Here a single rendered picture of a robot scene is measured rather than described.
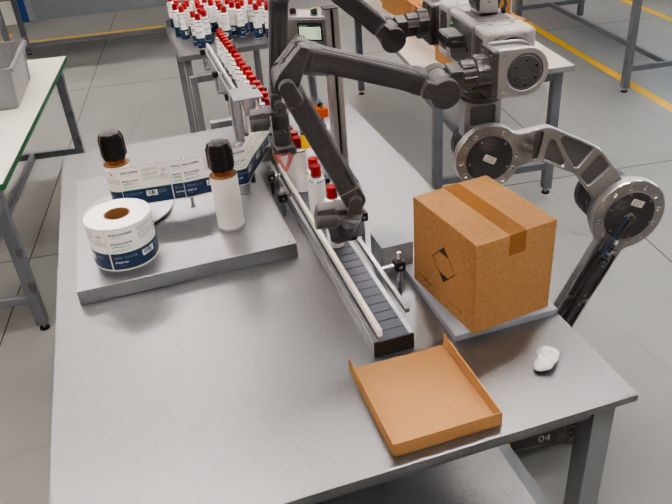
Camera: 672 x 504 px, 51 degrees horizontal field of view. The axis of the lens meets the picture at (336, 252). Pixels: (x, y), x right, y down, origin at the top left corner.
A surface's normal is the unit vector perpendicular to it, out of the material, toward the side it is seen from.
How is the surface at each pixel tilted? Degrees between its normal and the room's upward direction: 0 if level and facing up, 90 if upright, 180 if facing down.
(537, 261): 90
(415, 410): 0
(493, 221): 0
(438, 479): 0
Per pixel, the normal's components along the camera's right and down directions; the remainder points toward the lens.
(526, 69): 0.18, 0.51
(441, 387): -0.07, -0.84
